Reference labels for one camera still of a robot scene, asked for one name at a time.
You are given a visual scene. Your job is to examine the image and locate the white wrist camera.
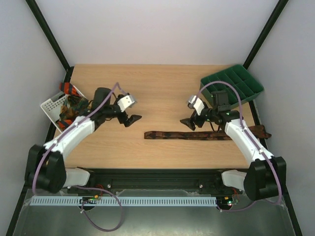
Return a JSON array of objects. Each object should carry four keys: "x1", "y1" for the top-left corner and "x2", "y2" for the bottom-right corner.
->
[
  {"x1": 117, "y1": 94, "x2": 137, "y2": 112},
  {"x1": 188, "y1": 95, "x2": 205, "y2": 116}
]

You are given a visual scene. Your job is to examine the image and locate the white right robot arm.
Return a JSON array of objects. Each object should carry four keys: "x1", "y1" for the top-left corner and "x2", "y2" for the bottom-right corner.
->
[{"x1": 180, "y1": 108, "x2": 286, "y2": 205}]

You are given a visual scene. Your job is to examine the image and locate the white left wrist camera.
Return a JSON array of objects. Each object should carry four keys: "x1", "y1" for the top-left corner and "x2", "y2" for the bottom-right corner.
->
[{"x1": 117, "y1": 94, "x2": 137, "y2": 112}]

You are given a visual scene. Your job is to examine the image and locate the green compartment tray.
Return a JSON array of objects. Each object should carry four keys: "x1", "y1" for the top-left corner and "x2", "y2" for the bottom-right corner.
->
[{"x1": 200, "y1": 64, "x2": 264, "y2": 109}]

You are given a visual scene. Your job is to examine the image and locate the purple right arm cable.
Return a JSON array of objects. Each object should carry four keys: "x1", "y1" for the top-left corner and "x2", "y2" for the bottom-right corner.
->
[{"x1": 196, "y1": 80, "x2": 284, "y2": 213}]

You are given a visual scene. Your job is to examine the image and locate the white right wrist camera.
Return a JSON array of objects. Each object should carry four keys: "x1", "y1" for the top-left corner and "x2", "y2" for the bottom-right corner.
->
[{"x1": 188, "y1": 95, "x2": 205, "y2": 116}]

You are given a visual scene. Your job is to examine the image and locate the black frame post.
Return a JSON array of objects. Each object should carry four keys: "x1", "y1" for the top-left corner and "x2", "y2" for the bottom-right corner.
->
[
  {"x1": 243, "y1": 0, "x2": 289, "y2": 69},
  {"x1": 25, "y1": 0, "x2": 72, "y2": 72}
]

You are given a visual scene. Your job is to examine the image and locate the black frame post left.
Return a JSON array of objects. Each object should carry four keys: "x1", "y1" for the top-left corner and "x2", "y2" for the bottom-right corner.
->
[{"x1": 25, "y1": 0, "x2": 72, "y2": 72}]

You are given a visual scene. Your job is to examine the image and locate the green orange patterned tie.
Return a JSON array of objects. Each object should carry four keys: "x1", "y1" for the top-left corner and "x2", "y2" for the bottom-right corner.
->
[{"x1": 59, "y1": 95, "x2": 90, "y2": 120}]

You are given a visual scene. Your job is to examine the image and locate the black frame post right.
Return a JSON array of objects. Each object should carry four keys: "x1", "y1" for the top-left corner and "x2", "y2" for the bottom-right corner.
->
[{"x1": 243, "y1": 0, "x2": 289, "y2": 69}]

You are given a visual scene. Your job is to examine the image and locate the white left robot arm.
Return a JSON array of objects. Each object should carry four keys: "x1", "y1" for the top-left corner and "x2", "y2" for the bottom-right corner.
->
[{"x1": 25, "y1": 105, "x2": 142, "y2": 194}]

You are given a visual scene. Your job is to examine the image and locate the red navy striped tie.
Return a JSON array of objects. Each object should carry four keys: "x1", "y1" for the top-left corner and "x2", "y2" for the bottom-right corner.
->
[{"x1": 59, "y1": 82, "x2": 82, "y2": 97}]

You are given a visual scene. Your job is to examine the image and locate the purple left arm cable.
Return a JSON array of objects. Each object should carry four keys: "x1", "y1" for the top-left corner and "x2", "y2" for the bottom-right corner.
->
[{"x1": 31, "y1": 82, "x2": 131, "y2": 232}]

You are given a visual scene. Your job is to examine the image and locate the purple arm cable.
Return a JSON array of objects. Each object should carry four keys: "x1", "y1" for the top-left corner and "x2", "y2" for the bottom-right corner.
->
[
  {"x1": 196, "y1": 80, "x2": 284, "y2": 213},
  {"x1": 31, "y1": 82, "x2": 131, "y2": 232}
]

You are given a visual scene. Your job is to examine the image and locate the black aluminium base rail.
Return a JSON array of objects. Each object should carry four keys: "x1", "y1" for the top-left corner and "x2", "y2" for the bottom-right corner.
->
[{"x1": 24, "y1": 168, "x2": 286, "y2": 195}]

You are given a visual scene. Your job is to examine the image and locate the white perforated plastic basket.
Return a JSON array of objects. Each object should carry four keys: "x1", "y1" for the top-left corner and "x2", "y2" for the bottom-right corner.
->
[{"x1": 40, "y1": 86, "x2": 85, "y2": 132}]

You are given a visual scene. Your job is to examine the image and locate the brown red patterned tie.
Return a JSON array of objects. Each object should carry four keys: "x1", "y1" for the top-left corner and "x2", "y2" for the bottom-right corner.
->
[{"x1": 144, "y1": 125, "x2": 272, "y2": 141}]

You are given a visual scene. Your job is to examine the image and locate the light blue cable duct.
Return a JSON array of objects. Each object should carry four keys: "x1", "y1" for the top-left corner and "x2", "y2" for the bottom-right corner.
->
[{"x1": 30, "y1": 196, "x2": 217, "y2": 207}]

